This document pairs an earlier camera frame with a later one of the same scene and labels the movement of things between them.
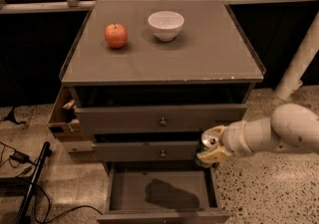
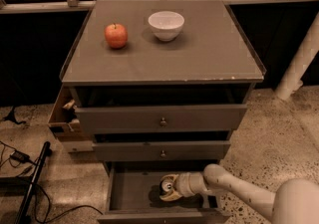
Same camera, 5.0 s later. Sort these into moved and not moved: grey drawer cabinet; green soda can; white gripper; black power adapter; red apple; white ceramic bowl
Moved: white gripper; green soda can
Not moved: red apple; white ceramic bowl; grey drawer cabinet; black power adapter
